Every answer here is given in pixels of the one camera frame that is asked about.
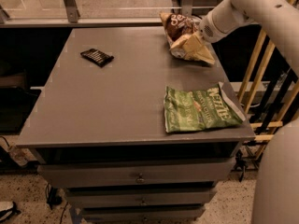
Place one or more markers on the grey drawer cabinet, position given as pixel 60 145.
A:
pixel 90 114

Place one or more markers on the bottom grey drawer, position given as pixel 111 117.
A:
pixel 160 213

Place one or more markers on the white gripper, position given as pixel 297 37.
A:
pixel 214 29

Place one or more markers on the white shoe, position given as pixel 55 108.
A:
pixel 7 210

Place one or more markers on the wooden rack frame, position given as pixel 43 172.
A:
pixel 258 78

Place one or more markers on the grey metal post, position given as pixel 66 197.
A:
pixel 71 10

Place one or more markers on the grey drawer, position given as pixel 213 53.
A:
pixel 160 213
pixel 140 197
pixel 136 173

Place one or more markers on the clear plastic bottle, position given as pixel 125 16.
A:
pixel 18 156

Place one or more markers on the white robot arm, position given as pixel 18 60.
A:
pixel 276 197

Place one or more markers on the middle grey drawer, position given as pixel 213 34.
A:
pixel 140 197

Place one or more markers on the brown chip bag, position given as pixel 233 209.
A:
pixel 178 29

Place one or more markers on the black snack bar packet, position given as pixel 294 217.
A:
pixel 97 57

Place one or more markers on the top grey drawer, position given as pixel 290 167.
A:
pixel 136 173

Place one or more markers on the green jalapeno chip bag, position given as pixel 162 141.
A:
pixel 195 111

